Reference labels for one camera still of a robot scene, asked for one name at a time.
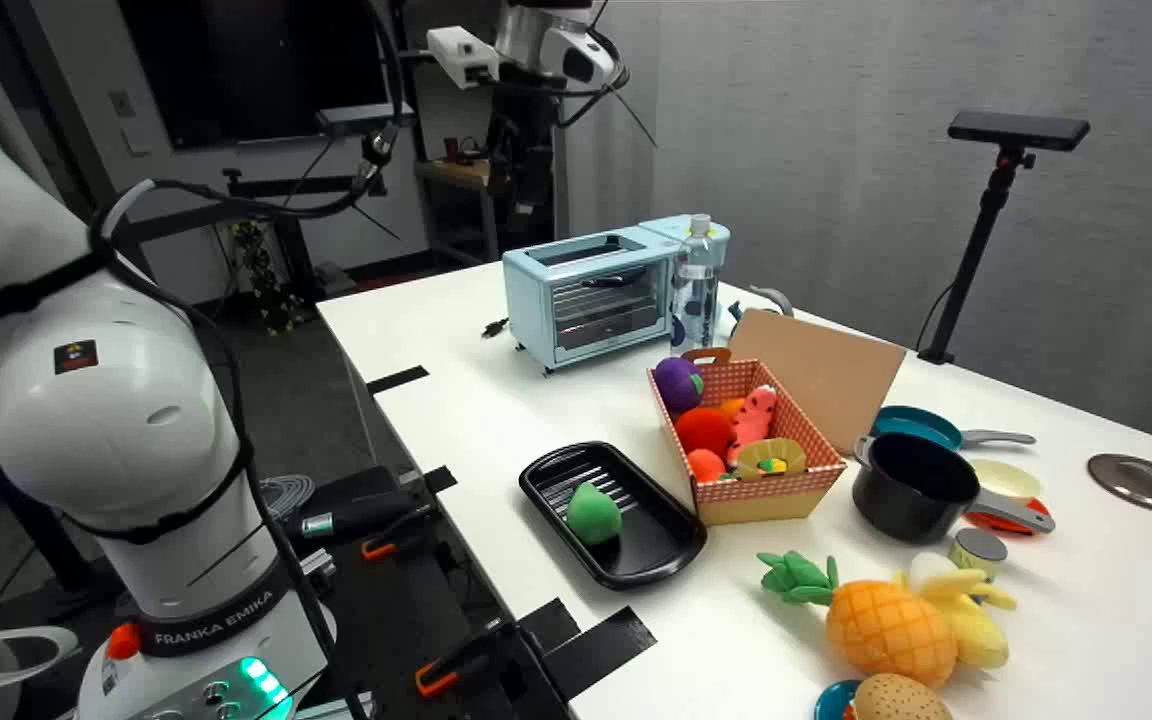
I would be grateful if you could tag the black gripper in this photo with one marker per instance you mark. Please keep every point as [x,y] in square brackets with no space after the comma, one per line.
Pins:
[520,135]

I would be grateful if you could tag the purple grape plush toy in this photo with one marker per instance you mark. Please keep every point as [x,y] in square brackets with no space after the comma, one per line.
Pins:
[677,385]

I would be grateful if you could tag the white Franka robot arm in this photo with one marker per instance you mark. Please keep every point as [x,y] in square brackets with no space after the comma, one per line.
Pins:
[108,413]

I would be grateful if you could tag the red tomato plush toy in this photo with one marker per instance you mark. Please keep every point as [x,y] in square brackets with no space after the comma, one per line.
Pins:
[700,428]

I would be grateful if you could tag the pink plush toy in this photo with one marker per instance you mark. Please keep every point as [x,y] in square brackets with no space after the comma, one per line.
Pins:
[755,413]

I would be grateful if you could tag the orange plush toy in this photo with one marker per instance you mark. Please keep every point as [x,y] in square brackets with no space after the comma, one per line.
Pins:
[707,466]

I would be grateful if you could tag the black ridged tray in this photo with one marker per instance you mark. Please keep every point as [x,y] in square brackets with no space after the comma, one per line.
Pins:
[642,533]

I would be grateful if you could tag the yellow green round plush toy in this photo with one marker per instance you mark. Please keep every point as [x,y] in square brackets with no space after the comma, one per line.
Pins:
[771,457]

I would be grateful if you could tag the teal toy pan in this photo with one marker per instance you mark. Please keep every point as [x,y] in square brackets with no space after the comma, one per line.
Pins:
[919,427]

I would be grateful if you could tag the black toy pot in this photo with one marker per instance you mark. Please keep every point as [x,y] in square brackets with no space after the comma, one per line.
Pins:
[915,489]

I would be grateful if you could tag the pineapple plush toy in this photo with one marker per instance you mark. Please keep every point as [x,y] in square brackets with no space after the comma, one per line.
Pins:
[885,628]

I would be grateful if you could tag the brown bread plush toy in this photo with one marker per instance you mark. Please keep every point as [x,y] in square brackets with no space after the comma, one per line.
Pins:
[898,696]

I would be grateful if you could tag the yellow banana plush toy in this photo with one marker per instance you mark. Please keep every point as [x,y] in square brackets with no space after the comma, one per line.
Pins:
[977,627]

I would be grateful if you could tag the wooden side table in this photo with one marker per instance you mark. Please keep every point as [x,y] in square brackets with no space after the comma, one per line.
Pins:
[459,172]

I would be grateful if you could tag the light blue toaster oven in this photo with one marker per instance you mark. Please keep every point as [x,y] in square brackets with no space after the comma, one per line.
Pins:
[583,302]

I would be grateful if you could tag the clear bottle with blue label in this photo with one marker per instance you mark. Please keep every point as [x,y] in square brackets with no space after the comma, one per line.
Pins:
[698,286]

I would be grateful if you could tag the black tape strip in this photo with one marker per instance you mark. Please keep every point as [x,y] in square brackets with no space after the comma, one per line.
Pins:
[396,377]
[593,647]
[438,476]

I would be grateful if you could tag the potted plant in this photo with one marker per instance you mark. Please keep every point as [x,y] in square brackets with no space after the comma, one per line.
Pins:
[262,275]

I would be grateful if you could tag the open cardboard box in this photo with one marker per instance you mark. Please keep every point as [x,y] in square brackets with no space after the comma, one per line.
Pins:
[809,365]

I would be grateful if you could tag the black clamp with orange tip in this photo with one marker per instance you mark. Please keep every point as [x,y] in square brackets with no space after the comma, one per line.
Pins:
[361,517]
[459,665]

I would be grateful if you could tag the black tripod stand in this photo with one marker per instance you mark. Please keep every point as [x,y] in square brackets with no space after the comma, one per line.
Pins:
[977,246]

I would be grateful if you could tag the small silver can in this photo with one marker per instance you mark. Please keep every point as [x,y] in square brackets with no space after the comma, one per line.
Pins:
[977,550]

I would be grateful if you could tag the blue plate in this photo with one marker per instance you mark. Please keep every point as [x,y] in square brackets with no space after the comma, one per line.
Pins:
[834,700]

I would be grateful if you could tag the round metal table cover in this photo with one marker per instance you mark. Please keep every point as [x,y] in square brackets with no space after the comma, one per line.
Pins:
[1145,481]

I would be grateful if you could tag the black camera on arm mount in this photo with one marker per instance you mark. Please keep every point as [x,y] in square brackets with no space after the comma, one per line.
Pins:
[361,117]

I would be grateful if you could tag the black wall monitor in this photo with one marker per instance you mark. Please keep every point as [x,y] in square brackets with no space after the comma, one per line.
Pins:
[257,65]

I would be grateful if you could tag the black camera bar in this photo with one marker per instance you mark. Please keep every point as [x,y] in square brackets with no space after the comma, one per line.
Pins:
[1017,128]

